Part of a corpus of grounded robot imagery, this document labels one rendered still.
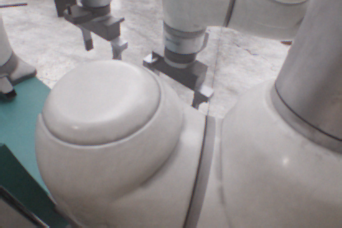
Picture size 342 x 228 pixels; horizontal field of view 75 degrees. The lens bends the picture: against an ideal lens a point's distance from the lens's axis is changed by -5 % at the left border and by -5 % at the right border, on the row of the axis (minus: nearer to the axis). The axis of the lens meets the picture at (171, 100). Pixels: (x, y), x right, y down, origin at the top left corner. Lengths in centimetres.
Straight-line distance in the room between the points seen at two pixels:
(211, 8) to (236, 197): 31
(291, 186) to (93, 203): 16
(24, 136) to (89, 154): 38
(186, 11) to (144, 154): 30
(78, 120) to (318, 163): 18
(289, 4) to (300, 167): 28
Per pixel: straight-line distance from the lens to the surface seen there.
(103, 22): 67
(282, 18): 42
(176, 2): 43
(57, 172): 22
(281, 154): 19
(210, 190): 23
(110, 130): 19
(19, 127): 58
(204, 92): 55
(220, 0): 42
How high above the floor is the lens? 114
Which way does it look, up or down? 48 degrees down
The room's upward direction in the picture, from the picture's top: 8 degrees clockwise
